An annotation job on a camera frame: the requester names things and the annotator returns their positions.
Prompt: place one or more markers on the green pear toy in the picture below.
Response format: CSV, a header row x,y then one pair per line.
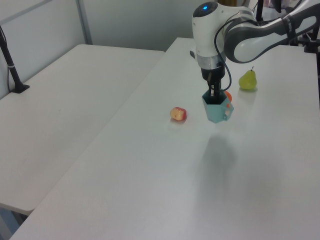
x,y
247,81

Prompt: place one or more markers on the black camera pole with base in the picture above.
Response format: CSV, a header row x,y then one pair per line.
x,y
12,72

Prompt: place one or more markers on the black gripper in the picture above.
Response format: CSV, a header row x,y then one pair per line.
x,y
212,73

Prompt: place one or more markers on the thin black upright pole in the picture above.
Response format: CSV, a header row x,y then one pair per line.
x,y
260,10

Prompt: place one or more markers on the aluminium partition post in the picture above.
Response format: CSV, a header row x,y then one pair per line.
x,y
83,22

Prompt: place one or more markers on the orange fruit toy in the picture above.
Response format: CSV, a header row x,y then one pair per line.
x,y
228,95

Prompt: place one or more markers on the white side table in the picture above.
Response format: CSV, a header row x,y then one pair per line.
x,y
62,112

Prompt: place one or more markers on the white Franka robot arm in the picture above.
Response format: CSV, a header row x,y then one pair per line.
x,y
207,37

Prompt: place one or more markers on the light blue hexagonal mug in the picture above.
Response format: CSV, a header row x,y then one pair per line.
x,y
216,112

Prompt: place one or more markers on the black clamp stand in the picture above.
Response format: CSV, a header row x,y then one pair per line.
x,y
310,43

